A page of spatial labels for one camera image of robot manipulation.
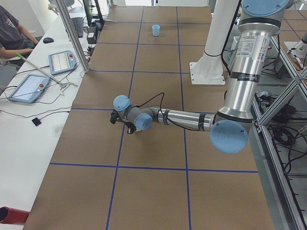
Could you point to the small black square pad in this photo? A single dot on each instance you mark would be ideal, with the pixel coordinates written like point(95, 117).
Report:
point(36, 121)

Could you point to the red cylinder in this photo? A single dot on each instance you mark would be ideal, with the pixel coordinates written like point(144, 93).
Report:
point(13, 216)

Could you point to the light blue plastic cup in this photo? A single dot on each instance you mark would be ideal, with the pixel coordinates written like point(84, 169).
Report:
point(156, 30)

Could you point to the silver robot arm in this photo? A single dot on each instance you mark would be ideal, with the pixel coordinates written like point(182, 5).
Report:
point(229, 126)

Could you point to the metal rod green tip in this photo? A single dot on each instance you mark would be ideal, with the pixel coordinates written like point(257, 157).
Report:
point(62, 85)

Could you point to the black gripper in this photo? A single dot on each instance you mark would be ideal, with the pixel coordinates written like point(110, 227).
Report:
point(129, 127)

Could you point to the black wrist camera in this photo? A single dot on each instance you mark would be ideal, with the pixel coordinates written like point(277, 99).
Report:
point(114, 117)

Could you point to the far teach pendant tablet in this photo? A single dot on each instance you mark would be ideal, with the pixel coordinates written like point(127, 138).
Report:
point(61, 62)

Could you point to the teach pendant tablet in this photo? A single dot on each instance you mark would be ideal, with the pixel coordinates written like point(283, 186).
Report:
point(61, 62)
point(30, 88)

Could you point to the black keyboard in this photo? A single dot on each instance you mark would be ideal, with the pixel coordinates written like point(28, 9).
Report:
point(77, 23)

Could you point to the black computer mouse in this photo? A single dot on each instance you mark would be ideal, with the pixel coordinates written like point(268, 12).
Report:
point(47, 40)

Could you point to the seated person grey shirt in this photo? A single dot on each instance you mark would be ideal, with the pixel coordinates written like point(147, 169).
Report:
point(14, 38)

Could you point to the black power adapter box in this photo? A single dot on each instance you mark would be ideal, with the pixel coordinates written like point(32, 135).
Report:
point(92, 35)

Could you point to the near teach pendant tablet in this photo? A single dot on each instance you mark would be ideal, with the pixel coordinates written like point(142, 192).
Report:
point(30, 88)

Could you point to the aluminium frame post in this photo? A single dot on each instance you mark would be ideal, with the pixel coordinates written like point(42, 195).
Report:
point(72, 34)

